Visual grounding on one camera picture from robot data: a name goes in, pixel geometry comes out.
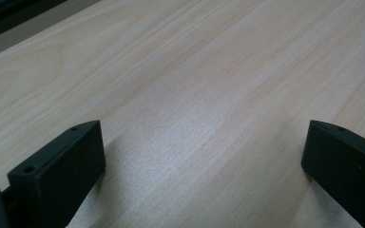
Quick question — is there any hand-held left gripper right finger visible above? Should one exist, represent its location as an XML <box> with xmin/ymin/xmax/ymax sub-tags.
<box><xmin>300</xmin><ymin>119</ymin><xmax>365</xmax><ymax>228</ymax></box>

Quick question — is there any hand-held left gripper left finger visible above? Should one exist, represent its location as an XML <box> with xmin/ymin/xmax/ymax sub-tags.
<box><xmin>1</xmin><ymin>119</ymin><xmax>106</xmax><ymax>228</ymax></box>

